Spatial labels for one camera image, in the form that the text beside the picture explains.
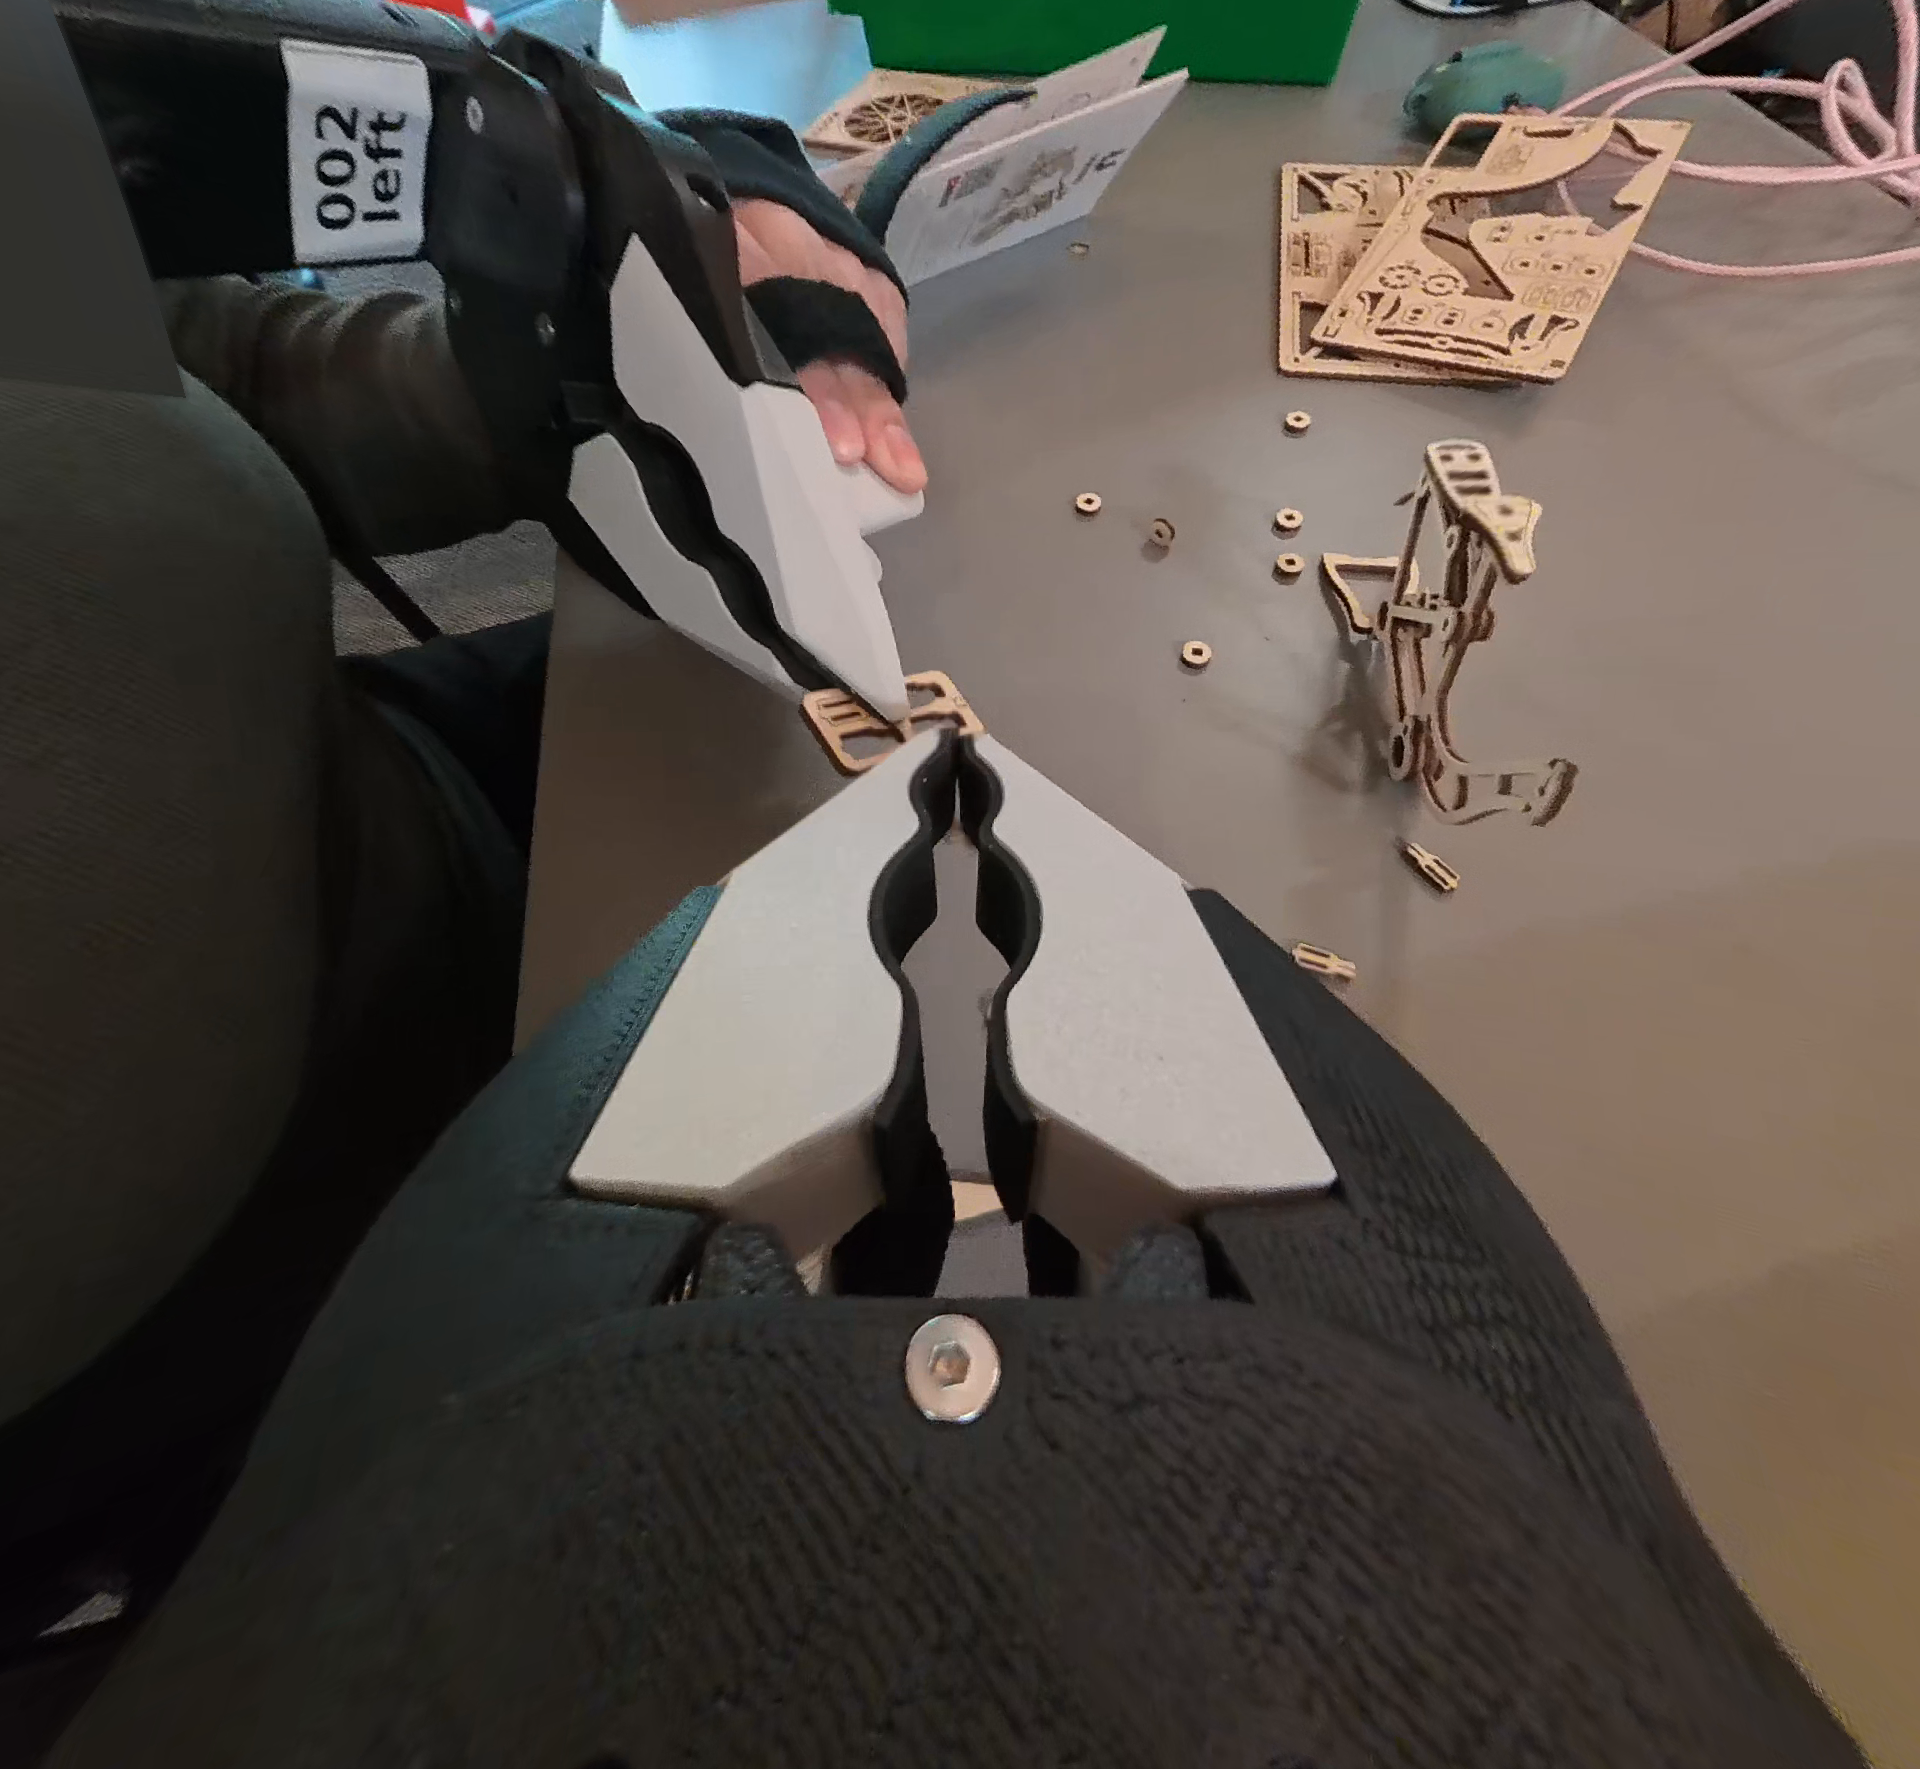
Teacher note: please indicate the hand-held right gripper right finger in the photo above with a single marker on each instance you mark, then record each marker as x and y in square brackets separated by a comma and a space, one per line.
[1171, 1036]

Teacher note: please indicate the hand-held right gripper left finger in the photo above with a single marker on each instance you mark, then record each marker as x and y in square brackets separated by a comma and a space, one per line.
[751, 1036]

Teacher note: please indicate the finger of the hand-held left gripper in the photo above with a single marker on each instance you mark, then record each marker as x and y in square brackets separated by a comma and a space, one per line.
[645, 539]
[781, 509]

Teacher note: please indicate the small slotted wooden part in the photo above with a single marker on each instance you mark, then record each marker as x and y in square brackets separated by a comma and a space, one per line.
[841, 736]

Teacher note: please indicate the person's left forearm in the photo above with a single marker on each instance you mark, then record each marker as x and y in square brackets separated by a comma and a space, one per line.
[331, 418]

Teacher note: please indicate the wooden wheel parts sheet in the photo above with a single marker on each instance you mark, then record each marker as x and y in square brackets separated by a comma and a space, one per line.
[901, 119]

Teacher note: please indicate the person's left hand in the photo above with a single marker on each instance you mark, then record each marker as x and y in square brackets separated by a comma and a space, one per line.
[870, 435]

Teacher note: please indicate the small wooden pin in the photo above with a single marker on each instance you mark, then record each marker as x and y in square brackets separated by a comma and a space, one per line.
[1430, 868]
[1322, 964]

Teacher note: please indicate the scattered wooden washers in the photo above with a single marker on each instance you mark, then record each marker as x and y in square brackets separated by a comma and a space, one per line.
[1184, 657]

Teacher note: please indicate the instruction booklet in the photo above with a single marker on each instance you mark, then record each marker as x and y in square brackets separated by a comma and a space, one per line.
[1034, 178]

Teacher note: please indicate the wooden bicycle model frame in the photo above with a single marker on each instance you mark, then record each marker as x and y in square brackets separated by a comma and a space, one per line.
[1478, 476]

